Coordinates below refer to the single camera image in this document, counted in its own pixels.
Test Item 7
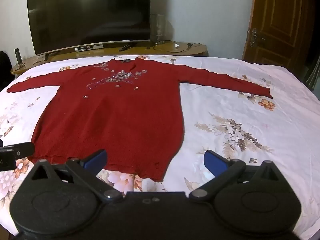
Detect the brown wooden door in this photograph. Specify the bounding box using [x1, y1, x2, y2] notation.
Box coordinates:
[242, 0, 320, 68]

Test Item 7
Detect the wooden television cabinet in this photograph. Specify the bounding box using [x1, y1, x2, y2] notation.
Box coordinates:
[10, 41, 208, 77]

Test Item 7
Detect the metal door handle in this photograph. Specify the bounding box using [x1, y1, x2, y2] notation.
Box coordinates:
[246, 28, 266, 47]

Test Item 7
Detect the grey hanging cloth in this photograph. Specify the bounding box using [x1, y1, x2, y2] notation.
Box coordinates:
[304, 54, 320, 91]

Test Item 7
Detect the black curved television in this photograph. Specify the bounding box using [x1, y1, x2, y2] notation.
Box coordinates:
[26, 0, 152, 57]

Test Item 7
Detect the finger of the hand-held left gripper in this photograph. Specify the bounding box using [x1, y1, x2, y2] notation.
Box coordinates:
[4, 142, 35, 159]

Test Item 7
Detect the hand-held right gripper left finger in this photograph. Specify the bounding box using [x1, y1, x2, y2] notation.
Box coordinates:
[24, 149, 123, 203]

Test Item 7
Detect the red beaded sweater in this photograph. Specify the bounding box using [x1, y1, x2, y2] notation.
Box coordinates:
[7, 57, 273, 182]

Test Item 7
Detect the silver set-top box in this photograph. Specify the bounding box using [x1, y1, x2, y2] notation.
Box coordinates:
[75, 44, 104, 52]

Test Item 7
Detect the white floral bed sheet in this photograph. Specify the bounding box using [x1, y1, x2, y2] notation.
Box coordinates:
[0, 54, 320, 240]

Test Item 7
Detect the black cable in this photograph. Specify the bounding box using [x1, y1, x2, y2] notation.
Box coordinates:
[147, 40, 202, 52]

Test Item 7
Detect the dark cloth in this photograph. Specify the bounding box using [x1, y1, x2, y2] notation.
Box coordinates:
[0, 51, 12, 86]

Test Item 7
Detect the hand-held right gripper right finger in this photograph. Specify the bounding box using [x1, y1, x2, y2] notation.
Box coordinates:
[188, 150, 292, 204]

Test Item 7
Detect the clear glass vase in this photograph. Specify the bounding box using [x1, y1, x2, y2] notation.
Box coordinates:
[150, 14, 167, 42]

